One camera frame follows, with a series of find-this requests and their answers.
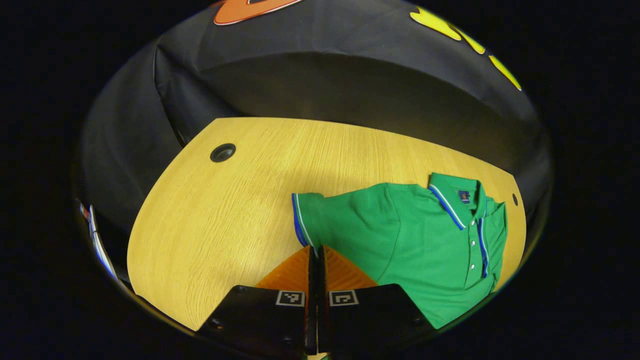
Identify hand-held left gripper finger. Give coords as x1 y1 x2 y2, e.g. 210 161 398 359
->
318 245 437 357
195 245 319 357

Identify green T-shirt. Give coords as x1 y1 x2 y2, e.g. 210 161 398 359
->
291 172 508 331

